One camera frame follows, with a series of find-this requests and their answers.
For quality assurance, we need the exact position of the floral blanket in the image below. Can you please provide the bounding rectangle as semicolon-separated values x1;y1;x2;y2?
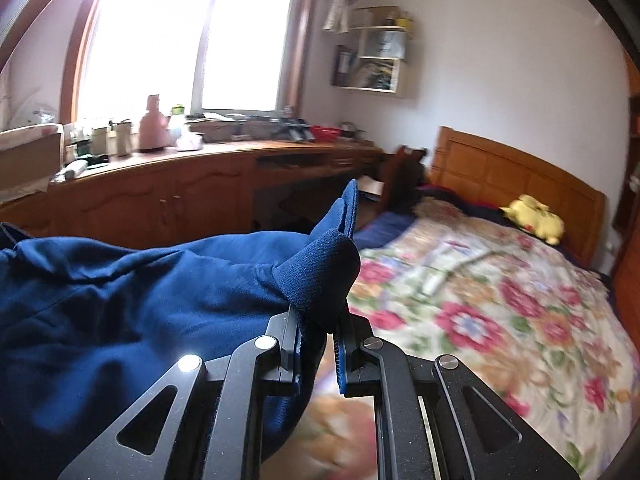
300;199;631;480

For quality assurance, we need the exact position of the wooden chair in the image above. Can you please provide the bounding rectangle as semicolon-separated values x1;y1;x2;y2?
377;145;428;213

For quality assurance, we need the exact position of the black device on stand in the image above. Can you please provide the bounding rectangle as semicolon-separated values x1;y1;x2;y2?
272;117;312;141

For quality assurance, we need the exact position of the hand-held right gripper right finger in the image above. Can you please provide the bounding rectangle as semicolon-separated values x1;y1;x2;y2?
334;310;583;480

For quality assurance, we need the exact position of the wooden bed headboard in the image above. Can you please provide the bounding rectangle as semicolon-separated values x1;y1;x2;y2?
431;126;607;268

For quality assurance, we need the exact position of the yellow plush toy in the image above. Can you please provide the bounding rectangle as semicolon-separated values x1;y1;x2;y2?
500;194;566;246

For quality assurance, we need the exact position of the pink bottle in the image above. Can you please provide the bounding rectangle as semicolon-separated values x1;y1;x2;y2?
137;94;171;152

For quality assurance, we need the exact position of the long wooden desk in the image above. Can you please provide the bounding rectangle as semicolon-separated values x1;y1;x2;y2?
0;137;386;251

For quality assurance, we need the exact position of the white plastic bag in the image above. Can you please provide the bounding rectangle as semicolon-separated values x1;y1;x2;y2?
10;92;57;129

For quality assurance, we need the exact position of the black binder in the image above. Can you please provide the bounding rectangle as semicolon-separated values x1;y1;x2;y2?
334;46;354;86

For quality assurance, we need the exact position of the cardboard box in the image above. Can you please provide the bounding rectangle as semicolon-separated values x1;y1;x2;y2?
0;124;66;204

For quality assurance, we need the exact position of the large window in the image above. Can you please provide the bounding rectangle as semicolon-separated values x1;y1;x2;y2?
60;0;321;123

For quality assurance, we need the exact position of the wooden louvred wardrobe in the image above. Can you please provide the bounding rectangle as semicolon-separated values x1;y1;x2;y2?
607;52;640;311

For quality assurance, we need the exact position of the blue suit jacket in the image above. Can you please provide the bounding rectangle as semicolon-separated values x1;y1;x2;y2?
0;179;362;466

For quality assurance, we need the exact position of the grey paper bag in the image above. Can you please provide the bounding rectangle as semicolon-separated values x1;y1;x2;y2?
372;30;406;58

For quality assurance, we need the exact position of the white wall shelf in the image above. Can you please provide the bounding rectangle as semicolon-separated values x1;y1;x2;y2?
330;6;415;98

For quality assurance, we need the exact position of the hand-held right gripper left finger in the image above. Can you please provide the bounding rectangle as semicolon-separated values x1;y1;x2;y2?
57;310;303;480

